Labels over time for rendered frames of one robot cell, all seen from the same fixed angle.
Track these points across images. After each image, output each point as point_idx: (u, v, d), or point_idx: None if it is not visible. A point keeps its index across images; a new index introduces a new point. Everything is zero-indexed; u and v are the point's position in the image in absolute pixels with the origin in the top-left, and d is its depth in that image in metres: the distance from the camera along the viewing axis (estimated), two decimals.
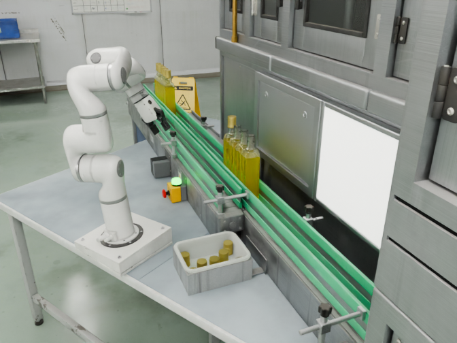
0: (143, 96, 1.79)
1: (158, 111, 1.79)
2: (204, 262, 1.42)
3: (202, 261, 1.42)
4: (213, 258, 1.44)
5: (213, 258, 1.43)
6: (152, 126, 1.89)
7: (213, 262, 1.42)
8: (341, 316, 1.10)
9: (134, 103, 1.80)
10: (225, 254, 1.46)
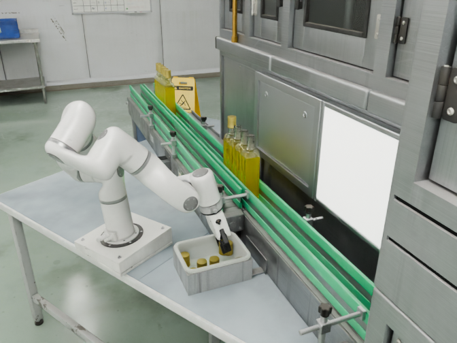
0: (213, 212, 1.35)
1: (222, 238, 1.38)
2: (204, 262, 1.42)
3: (202, 261, 1.42)
4: (213, 258, 1.44)
5: (213, 258, 1.43)
6: None
7: (213, 262, 1.42)
8: (341, 316, 1.10)
9: (200, 211, 1.38)
10: None
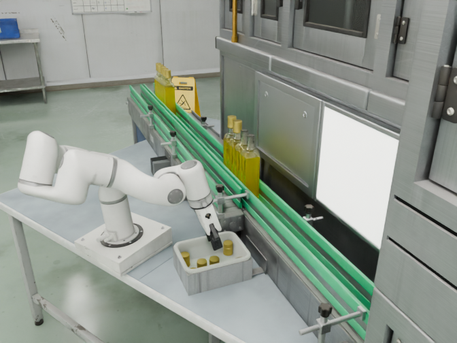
0: (202, 206, 1.30)
1: (212, 233, 1.32)
2: (204, 262, 1.42)
3: (202, 261, 1.42)
4: (213, 258, 1.44)
5: (213, 258, 1.43)
6: (209, 231, 1.42)
7: (213, 262, 1.42)
8: (341, 316, 1.10)
9: (189, 205, 1.33)
10: (241, 120, 1.65)
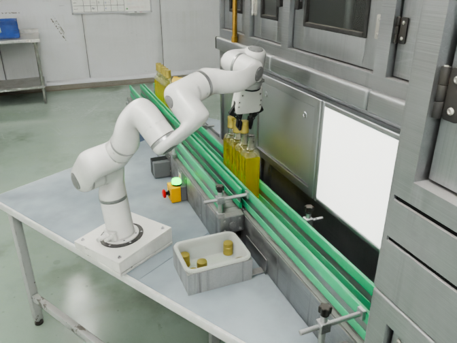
0: None
1: (261, 107, 1.57)
2: (204, 262, 1.42)
3: (202, 261, 1.42)
4: (244, 120, 1.59)
5: (245, 120, 1.59)
6: (241, 120, 1.58)
7: (248, 122, 1.59)
8: (341, 316, 1.10)
9: (254, 90, 1.47)
10: None
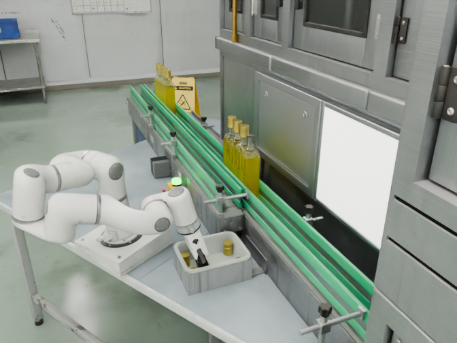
0: (190, 232, 1.32)
1: (200, 258, 1.35)
2: None
3: None
4: (244, 125, 1.60)
5: (245, 125, 1.60)
6: None
7: (248, 126, 1.60)
8: (341, 316, 1.10)
9: (177, 231, 1.35)
10: (241, 120, 1.65)
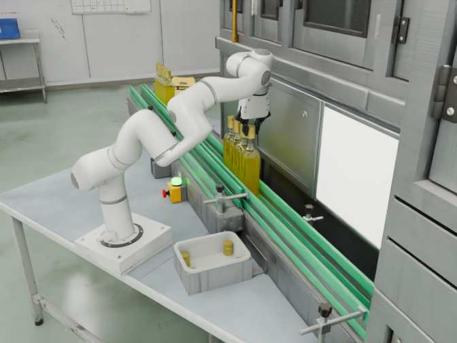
0: (267, 88, 1.46)
1: (268, 111, 1.52)
2: (252, 125, 1.55)
3: (251, 125, 1.54)
4: None
5: None
6: (247, 124, 1.53)
7: None
8: (341, 316, 1.10)
9: (260, 94, 1.42)
10: None
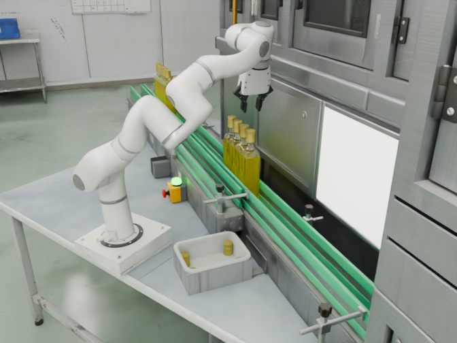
0: (268, 62, 1.42)
1: (270, 87, 1.49)
2: (252, 129, 1.56)
3: (251, 129, 1.55)
4: (244, 125, 1.60)
5: (245, 125, 1.60)
6: (245, 101, 1.49)
7: (248, 126, 1.60)
8: (341, 316, 1.10)
9: (261, 69, 1.39)
10: (241, 120, 1.65)
